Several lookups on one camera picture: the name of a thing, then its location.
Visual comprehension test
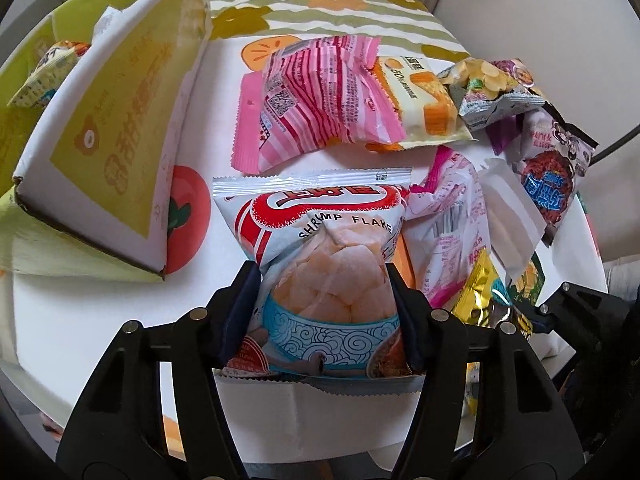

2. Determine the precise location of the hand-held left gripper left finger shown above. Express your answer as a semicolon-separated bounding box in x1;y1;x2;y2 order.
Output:
56;261;263;480

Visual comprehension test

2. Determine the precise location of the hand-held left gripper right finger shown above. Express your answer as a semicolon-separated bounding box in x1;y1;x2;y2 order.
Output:
385;262;586;480

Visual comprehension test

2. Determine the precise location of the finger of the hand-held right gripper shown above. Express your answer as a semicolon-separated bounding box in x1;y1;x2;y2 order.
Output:
515;281;615;337

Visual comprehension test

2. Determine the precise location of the white red prawn cracker packet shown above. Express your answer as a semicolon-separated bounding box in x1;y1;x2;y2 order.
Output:
212;167;426;396

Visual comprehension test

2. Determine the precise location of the cartoon bear snack packet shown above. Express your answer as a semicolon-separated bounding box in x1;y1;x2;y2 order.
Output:
505;105;601;248

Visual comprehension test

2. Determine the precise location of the yellow green cardboard box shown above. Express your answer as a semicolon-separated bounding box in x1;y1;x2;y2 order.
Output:
0;0;216;283

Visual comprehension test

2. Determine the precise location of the purple snack packet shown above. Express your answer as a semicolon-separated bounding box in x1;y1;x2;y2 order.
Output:
487;59;546;156

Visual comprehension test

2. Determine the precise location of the green snack packet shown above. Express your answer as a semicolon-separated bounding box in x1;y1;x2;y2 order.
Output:
507;252;547;308

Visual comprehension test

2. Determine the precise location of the yellow foil snack packet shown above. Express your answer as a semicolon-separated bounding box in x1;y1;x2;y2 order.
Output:
450;247;533;341

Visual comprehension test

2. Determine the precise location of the plain white packet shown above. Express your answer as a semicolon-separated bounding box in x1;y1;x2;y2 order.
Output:
482;156;547;283

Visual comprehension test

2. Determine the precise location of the pink white snack packet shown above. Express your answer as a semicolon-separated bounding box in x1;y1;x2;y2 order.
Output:
402;145;496;311

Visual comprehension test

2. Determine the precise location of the grey potato chips packet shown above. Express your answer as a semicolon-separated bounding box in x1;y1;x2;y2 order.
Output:
437;57;546;133

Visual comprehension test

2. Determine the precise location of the pink striped snack packet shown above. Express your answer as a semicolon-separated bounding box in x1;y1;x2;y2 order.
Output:
231;36;407;175

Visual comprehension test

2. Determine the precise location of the white yellow cake packet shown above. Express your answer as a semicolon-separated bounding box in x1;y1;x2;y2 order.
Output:
375;55;476;153

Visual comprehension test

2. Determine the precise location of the striped floral blanket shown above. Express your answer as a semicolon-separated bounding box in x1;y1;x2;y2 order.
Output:
207;0;471;68

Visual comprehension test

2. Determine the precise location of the small white orange snack packet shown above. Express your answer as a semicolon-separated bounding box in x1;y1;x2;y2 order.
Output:
7;40;93;108

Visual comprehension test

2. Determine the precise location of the black cable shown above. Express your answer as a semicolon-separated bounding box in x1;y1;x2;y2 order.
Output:
590;130;640;166

